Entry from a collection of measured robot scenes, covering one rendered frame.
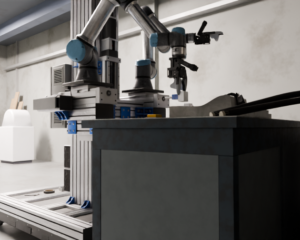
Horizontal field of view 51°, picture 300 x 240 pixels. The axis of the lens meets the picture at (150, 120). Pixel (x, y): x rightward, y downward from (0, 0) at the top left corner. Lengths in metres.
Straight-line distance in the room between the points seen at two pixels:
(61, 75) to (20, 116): 5.06
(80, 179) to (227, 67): 2.80
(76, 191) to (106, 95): 0.82
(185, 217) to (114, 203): 0.33
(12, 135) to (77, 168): 5.03
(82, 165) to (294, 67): 2.78
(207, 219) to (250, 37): 3.47
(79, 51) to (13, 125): 5.58
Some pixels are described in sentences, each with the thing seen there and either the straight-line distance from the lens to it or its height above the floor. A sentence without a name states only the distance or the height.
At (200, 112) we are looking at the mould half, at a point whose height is 0.85.
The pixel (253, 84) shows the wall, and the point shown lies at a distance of 4.22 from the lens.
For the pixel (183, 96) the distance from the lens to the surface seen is 1.66.
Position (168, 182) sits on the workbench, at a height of 0.56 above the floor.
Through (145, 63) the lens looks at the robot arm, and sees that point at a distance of 2.29.
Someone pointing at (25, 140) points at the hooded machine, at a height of 0.50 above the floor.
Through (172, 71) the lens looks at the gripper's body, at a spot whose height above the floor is 1.07.
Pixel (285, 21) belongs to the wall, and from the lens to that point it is 4.23.
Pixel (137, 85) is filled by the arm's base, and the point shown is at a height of 1.07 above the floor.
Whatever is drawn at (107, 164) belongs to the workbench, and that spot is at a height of 0.61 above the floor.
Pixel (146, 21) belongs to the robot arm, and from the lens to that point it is 1.92.
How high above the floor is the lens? 0.76
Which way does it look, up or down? 1 degrees up
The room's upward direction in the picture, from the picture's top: straight up
